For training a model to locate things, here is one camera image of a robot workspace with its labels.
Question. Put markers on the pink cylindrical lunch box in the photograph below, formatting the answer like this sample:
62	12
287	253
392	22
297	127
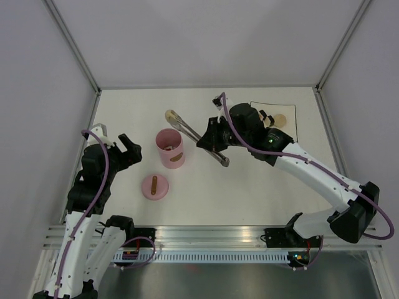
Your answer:
170	159

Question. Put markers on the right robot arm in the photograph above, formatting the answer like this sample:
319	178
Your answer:
350	212

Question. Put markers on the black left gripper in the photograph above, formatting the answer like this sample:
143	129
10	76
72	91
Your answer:
132	156

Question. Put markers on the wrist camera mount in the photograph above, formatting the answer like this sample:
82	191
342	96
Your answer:
218	103
100	130

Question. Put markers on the round beige bun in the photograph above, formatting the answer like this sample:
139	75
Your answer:
170	116

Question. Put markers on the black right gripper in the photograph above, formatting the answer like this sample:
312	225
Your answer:
211	139

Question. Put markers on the white square plate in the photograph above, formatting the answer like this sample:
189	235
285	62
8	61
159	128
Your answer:
288	110

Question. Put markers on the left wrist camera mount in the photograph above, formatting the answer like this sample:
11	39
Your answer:
100	130

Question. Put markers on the white cable duct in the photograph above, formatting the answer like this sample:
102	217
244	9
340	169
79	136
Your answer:
180	256

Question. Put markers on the right frame post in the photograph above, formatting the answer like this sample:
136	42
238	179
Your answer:
345	40

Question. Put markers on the pink lunch box lid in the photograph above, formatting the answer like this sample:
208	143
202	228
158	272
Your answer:
155	187

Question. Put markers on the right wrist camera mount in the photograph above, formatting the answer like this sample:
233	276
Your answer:
218	103

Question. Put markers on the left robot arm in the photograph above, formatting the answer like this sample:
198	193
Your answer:
78	270

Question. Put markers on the frame post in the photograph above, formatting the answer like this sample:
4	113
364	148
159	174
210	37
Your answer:
55	14
345	40

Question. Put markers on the metal tongs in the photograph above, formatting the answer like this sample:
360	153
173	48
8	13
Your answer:
184	128

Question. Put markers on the left frame post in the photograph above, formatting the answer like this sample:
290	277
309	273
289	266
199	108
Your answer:
55	14

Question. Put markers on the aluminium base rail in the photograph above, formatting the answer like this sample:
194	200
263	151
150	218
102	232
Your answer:
238	238

